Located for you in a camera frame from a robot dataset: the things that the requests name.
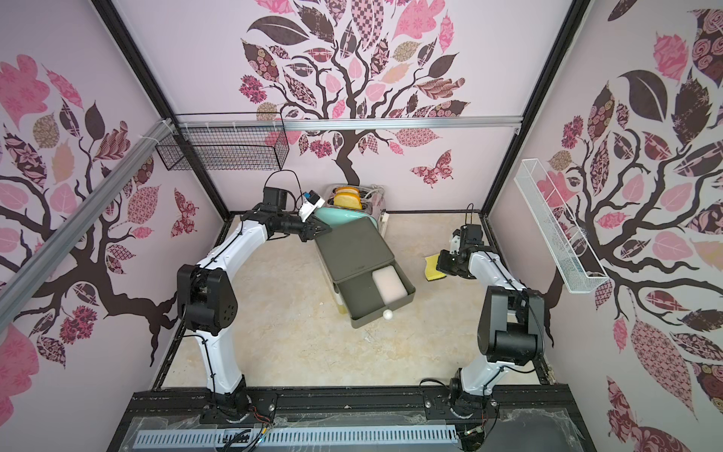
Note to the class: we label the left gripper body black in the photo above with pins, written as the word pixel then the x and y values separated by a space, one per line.
pixel 292 225

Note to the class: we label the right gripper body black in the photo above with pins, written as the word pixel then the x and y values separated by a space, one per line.
pixel 446 264

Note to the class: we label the yellow green sponge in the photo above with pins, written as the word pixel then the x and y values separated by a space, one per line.
pixel 432 274

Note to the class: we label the pink sponge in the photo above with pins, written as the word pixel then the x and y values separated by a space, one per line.
pixel 389 284

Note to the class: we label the grey top drawer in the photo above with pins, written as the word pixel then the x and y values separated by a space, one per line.
pixel 363 302

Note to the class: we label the three-drawer storage cabinet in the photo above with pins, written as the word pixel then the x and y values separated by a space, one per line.
pixel 350 250

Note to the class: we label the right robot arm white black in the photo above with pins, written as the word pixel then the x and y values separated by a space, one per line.
pixel 509 329

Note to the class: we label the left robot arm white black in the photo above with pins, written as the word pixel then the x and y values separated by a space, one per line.
pixel 207 302

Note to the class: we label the yellow toast slice front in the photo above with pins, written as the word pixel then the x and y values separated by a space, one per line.
pixel 348 200

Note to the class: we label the toast slice back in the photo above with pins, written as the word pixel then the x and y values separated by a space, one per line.
pixel 346 189

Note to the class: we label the mint green toaster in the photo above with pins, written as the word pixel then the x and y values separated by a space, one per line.
pixel 374 208

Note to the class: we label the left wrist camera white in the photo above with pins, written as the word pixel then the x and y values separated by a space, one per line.
pixel 310 202

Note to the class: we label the black wire basket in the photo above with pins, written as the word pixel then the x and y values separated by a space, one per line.
pixel 226 142

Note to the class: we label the aluminium rail back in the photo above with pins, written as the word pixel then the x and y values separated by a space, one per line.
pixel 514 122

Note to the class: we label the aluminium rail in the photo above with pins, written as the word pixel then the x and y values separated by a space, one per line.
pixel 514 122
pixel 27 281

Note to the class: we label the white wire shelf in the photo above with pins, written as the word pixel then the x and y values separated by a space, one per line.
pixel 576 261

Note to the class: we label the aluminium rail left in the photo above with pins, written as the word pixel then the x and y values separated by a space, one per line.
pixel 27 281

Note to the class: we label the black base frame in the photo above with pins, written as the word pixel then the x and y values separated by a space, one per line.
pixel 518 417

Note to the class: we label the white cable duct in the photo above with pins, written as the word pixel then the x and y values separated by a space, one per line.
pixel 294 439

